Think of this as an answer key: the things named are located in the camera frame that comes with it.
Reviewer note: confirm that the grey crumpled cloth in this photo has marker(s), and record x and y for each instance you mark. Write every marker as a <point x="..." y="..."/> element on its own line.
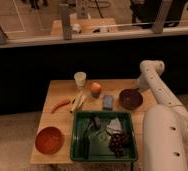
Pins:
<point x="114" y="126"/>

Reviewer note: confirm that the orange ball on stand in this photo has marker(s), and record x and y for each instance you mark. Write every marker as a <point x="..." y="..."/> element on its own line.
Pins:
<point x="95" y="89"/>

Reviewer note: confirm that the blue eraser block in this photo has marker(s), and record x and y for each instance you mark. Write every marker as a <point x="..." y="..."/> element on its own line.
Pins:
<point x="107" y="102"/>

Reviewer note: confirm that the purple bowl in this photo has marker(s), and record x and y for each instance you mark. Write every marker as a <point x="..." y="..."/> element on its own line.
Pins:
<point x="130" y="99"/>

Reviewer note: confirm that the orange plastic bowl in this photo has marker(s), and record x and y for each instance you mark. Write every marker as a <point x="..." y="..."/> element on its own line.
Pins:
<point x="49" y="140"/>

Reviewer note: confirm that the green plastic tray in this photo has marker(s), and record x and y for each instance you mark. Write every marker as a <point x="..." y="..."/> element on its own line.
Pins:
<point x="99" y="138"/>

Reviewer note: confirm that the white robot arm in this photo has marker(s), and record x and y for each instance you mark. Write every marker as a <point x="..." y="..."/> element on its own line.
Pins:
<point x="165" y="125"/>

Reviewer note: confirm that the dark small block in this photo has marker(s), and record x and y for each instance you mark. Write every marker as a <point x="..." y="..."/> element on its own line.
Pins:
<point x="96" y="122"/>

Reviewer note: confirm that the yellow corn cob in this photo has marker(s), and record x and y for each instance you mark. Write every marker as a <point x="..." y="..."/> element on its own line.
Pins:
<point x="78" y="101"/>

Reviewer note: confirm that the purple grape bunch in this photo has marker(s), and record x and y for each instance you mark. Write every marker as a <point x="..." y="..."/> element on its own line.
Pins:
<point x="118" y="142"/>

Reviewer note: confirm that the black handled tool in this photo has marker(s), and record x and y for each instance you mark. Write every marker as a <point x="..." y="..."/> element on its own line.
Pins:
<point x="86" y="140"/>

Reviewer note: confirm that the wooden table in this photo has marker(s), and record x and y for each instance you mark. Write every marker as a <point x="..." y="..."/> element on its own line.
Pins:
<point x="62" y="119"/>

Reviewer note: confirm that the white paper cup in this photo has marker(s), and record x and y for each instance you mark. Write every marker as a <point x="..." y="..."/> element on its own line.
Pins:
<point x="80" y="79"/>

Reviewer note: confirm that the orange carrot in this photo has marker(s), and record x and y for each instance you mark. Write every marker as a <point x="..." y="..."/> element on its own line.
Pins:
<point x="60" y="104"/>

